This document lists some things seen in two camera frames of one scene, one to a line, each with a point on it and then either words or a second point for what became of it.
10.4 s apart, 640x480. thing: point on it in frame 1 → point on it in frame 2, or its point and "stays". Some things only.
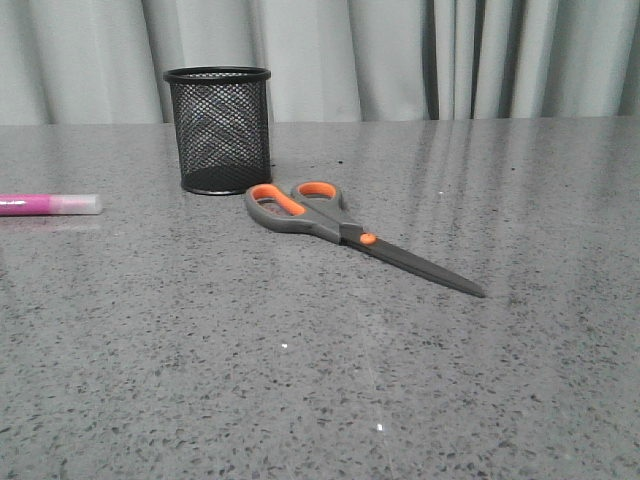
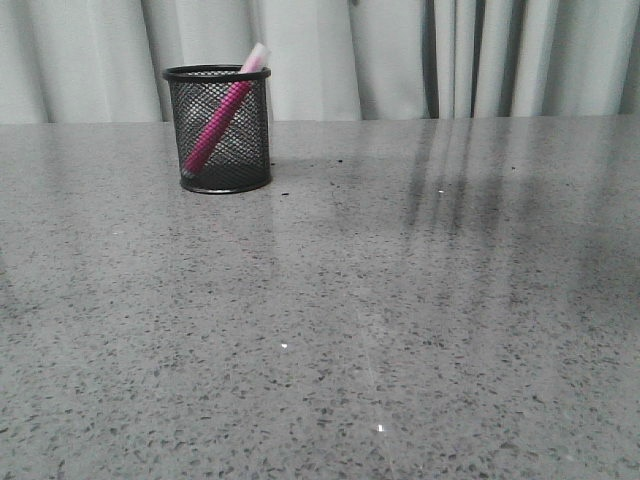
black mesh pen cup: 222,126 stays
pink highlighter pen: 50,204 → 226,111
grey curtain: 104,62 stays
